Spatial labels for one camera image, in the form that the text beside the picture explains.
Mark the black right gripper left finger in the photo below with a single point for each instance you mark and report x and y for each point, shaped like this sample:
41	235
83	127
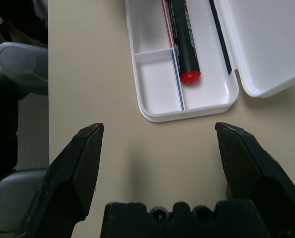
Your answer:
68	173

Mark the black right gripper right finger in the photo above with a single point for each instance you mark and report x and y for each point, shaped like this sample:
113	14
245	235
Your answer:
256	168

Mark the black marker with red cap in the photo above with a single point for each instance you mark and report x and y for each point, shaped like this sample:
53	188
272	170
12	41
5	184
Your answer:
186	42

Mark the grey left robot leg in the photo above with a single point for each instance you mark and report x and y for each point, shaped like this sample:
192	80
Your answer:
16	67

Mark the white plastic pencil case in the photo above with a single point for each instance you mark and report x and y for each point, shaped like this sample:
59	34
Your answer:
261	44

